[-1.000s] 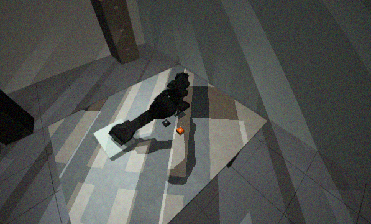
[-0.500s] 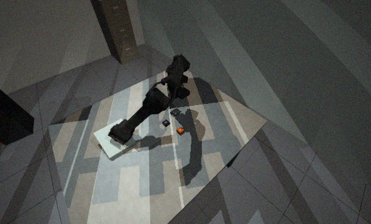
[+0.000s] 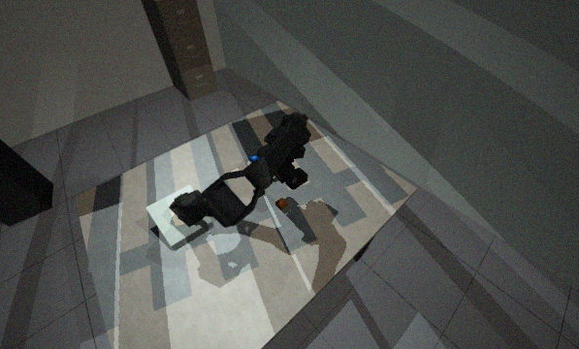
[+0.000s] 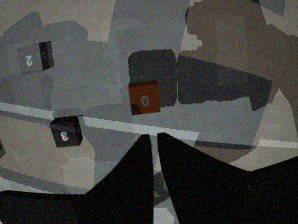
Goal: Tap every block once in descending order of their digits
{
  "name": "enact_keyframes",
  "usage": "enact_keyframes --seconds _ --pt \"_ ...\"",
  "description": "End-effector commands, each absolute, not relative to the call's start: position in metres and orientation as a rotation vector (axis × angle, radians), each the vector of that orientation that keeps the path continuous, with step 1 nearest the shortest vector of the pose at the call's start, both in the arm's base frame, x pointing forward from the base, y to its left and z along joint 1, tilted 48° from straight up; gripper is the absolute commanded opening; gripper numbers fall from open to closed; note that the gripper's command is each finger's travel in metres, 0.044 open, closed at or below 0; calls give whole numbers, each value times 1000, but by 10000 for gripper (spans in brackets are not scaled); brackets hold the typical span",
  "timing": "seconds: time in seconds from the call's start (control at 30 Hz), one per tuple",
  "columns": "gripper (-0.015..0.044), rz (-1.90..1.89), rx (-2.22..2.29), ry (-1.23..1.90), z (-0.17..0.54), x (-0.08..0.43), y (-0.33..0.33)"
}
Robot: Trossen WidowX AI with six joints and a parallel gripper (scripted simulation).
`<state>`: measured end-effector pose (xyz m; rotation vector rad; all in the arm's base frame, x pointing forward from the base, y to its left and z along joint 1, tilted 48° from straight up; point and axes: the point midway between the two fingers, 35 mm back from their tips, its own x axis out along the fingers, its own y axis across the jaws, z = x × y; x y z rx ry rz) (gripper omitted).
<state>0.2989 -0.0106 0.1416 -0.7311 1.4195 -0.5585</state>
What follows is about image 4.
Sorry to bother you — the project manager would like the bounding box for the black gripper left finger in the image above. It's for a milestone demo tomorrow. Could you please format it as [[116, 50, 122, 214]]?
[[0, 135, 153, 224]]

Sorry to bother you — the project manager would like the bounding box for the brown block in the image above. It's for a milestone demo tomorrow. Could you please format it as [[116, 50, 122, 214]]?
[[129, 80, 160, 116]]

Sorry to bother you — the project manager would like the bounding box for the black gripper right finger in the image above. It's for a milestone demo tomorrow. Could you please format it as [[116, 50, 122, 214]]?
[[157, 132, 298, 224]]

